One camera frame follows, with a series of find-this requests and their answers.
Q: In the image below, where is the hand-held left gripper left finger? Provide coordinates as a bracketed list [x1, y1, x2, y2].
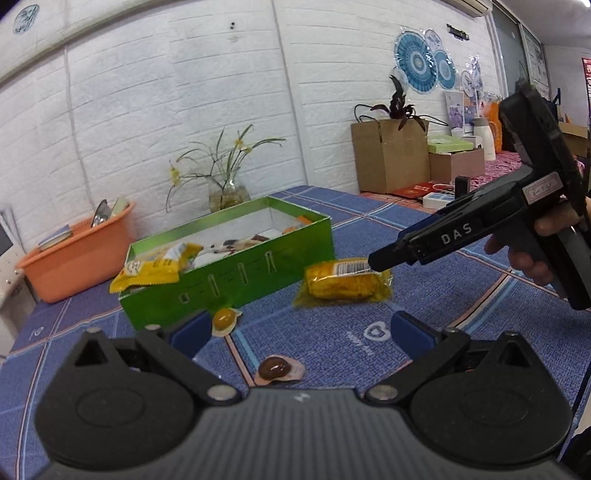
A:
[62, 310, 243, 408]

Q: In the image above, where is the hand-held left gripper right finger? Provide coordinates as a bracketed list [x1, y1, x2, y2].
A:
[365, 310, 539, 409]

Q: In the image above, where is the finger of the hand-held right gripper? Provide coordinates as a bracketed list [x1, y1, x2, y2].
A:
[368, 233, 422, 273]

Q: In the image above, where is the yellow jelly candy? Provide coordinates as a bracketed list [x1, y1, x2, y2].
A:
[211, 307, 243, 337]

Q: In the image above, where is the yellow cake packet with barcode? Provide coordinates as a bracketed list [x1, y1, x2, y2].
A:
[293, 258, 394, 309]

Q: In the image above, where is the green cardboard box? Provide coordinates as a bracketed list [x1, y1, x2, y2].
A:
[119, 195, 334, 330]

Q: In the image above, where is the yellow pie snack packet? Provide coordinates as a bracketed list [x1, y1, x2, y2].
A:
[109, 242, 205, 294]

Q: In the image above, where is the white snack packet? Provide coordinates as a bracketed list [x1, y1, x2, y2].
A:
[191, 233, 282, 269]

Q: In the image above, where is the brown jelly candy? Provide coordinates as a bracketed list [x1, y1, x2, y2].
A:
[254, 354, 306, 385]

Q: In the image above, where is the person's right hand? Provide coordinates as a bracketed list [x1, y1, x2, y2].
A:
[485, 203, 580, 288]

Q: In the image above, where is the pink patterned cloth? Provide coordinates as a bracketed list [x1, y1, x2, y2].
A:
[482, 150, 532, 180]

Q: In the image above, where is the white thermos jug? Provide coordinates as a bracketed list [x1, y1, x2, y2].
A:
[471, 117, 497, 161]

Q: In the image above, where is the red book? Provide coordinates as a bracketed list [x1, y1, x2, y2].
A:
[392, 181, 444, 199]

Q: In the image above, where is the white power strip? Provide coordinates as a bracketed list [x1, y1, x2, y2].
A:
[422, 191, 458, 210]

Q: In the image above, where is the blue checkered tablecloth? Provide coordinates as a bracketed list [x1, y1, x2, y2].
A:
[0, 185, 591, 480]

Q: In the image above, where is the brown paper bag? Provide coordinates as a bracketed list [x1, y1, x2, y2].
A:
[351, 117, 431, 195]

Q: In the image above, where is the flat pale green box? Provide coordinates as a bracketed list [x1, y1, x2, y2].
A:
[427, 137, 475, 154]

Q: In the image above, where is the small blue paper fan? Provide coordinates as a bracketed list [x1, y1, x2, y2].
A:
[431, 50, 458, 90]

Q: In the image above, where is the orange plastic basin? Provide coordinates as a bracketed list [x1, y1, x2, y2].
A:
[16, 200, 137, 304]

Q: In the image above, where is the glass vase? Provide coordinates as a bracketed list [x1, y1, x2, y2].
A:
[208, 171, 251, 213]

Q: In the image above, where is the metal bowl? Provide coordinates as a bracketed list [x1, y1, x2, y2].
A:
[90, 199, 112, 228]

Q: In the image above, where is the dark red leafy plant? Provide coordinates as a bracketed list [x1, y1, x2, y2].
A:
[355, 75, 448, 132]

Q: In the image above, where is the large blue paper fan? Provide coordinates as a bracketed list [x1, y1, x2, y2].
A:
[394, 30, 439, 93]

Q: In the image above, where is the white air conditioner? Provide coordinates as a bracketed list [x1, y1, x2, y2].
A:
[443, 0, 492, 18]

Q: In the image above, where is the yellow-flowered orchid plant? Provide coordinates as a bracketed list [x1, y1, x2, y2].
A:
[165, 124, 287, 197]

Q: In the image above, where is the white machine with screen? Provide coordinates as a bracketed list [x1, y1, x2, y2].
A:
[0, 208, 26, 358]

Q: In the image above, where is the white wall cable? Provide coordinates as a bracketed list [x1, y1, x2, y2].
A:
[270, 0, 308, 188]
[64, 41, 88, 204]

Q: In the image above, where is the round blue wall sticker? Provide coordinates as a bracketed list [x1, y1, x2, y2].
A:
[13, 4, 41, 35]

